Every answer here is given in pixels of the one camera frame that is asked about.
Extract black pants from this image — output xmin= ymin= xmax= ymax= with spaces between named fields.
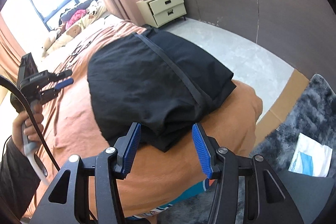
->
xmin=87 ymin=28 xmax=235 ymax=152

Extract person left hand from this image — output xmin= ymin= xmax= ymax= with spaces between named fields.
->
xmin=12 ymin=104 xmax=44 ymax=155

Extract orange bed blanket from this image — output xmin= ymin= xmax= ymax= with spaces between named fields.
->
xmin=23 ymin=13 xmax=264 ymax=219

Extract plush toys pile on sill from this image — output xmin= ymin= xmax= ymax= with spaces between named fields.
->
xmin=41 ymin=0 xmax=110 ymax=59

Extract brown cardboard sheet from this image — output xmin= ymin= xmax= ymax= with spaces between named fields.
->
xmin=255 ymin=69 xmax=309 ymax=147

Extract white blue paper bag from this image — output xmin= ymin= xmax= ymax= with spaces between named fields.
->
xmin=288 ymin=133 xmax=333 ymax=177

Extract grey fluffy rug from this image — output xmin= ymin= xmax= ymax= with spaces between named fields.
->
xmin=158 ymin=74 xmax=335 ymax=223

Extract cream bedside drawer cabinet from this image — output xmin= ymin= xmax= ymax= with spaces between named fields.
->
xmin=136 ymin=0 xmax=187 ymax=28

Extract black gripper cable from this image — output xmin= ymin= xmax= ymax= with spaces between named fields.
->
xmin=0 ymin=74 xmax=61 ymax=172

